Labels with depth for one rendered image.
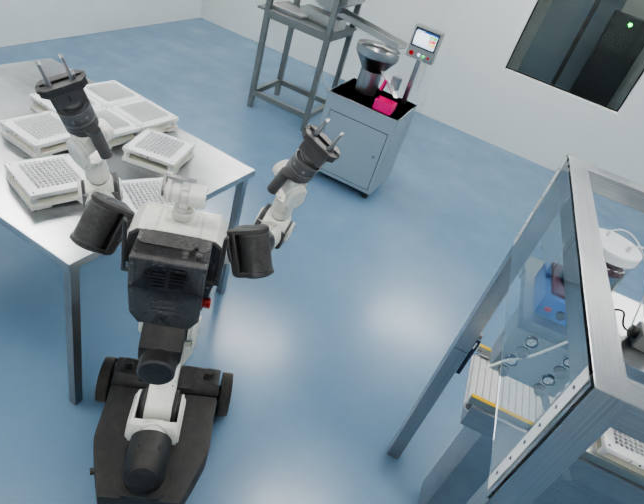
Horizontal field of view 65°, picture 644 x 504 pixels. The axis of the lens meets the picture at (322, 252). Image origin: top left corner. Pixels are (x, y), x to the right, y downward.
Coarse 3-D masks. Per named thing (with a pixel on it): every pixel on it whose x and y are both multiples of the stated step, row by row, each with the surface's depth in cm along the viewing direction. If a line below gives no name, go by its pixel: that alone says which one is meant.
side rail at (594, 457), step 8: (472, 400) 175; (488, 408) 174; (584, 456) 170; (592, 456) 169; (600, 456) 168; (600, 464) 169; (608, 464) 168; (616, 464) 168; (616, 472) 168; (624, 472) 167; (632, 472) 167; (632, 480) 168; (640, 480) 166
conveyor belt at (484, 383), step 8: (472, 360) 196; (480, 360) 195; (488, 360) 196; (472, 368) 192; (480, 368) 192; (488, 368) 193; (472, 376) 188; (480, 376) 188; (488, 376) 189; (496, 376) 190; (472, 384) 184; (480, 384) 185; (488, 384) 186; (496, 384) 187; (472, 392) 181; (480, 392) 182; (488, 392) 183; (496, 392) 184; (464, 400) 180; (488, 400) 180; (496, 400) 181
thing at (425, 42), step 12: (420, 24) 396; (420, 36) 397; (432, 36) 393; (408, 48) 405; (420, 48) 401; (432, 48) 397; (420, 60) 406; (432, 60) 402; (408, 84) 422; (408, 96) 430
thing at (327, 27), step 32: (320, 0) 458; (352, 0) 457; (288, 32) 536; (320, 32) 463; (352, 32) 508; (384, 32) 470; (256, 64) 505; (320, 64) 477; (256, 96) 522; (320, 96) 558
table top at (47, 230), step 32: (32, 64) 284; (0, 96) 248; (0, 128) 227; (0, 160) 209; (192, 160) 249; (224, 160) 258; (0, 192) 194; (32, 224) 185; (64, 224) 189; (64, 256) 176; (96, 256) 184
